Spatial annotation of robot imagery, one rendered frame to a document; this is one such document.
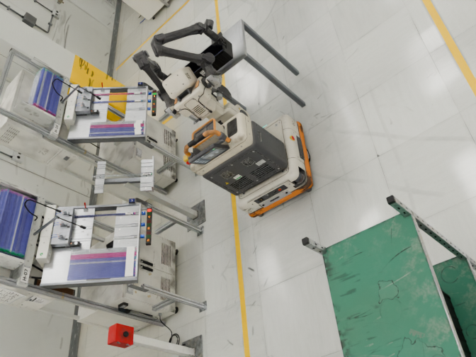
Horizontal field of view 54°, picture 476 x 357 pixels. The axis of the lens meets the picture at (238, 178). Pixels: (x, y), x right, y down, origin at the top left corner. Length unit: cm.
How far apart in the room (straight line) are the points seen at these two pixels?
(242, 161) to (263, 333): 126
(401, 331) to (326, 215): 172
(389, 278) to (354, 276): 16
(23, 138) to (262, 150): 235
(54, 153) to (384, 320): 362
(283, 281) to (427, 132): 146
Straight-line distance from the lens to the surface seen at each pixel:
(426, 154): 334
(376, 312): 202
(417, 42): 393
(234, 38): 401
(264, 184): 365
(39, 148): 480
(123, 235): 390
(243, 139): 323
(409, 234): 204
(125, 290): 401
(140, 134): 454
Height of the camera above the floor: 268
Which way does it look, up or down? 38 degrees down
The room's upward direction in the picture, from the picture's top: 59 degrees counter-clockwise
